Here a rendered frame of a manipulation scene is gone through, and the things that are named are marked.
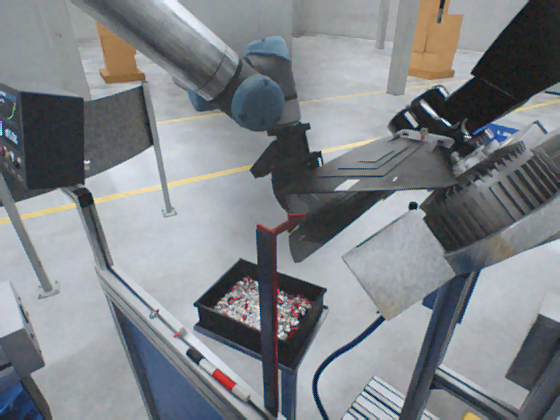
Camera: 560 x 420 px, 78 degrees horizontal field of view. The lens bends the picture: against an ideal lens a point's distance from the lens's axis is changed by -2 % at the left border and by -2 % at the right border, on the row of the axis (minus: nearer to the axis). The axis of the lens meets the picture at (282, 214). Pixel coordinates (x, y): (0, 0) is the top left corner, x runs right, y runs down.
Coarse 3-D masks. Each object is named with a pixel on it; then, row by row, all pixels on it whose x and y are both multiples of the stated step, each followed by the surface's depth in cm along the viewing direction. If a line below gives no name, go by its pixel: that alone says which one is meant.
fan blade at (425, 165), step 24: (384, 144) 52; (408, 144) 52; (432, 144) 51; (336, 168) 47; (360, 168) 44; (384, 168) 43; (408, 168) 42; (432, 168) 41; (288, 192) 46; (312, 192) 42
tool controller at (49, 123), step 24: (0, 96) 70; (24, 96) 63; (48, 96) 66; (72, 96) 69; (24, 120) 64; (48, 120) 67; (72, 120) 70; (0, 144) 77; (24, 144) 66; (48, 144) 68; (72, 144) 72; (24, 168) 67; (48, 168) 70; (72, 168) 73
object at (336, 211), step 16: (336, 192) 73; (352, 192) 70; (368, 192) 67; (384, 192) 66; (320, 208) 74; (336, 208) 71; (352, 208) 68; (368, 208) 66; (304, 224) 75; (320, 224) 71; (336, 224) 69; (304, 240) 72; (320, 240) 69; (304, 256) 68
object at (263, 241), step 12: (264, 240) 36; (264, 252) 36; (264, 264) 37; (264, 276) 38; (264, 288) 39; (264, 300) 40; (264, 312) 41; (264, 324) 42; (264, 336) 44; (264, 348) 45; (264, 360) 46; (264, 372) 48; (264, 384) 49; (264, 396) 51
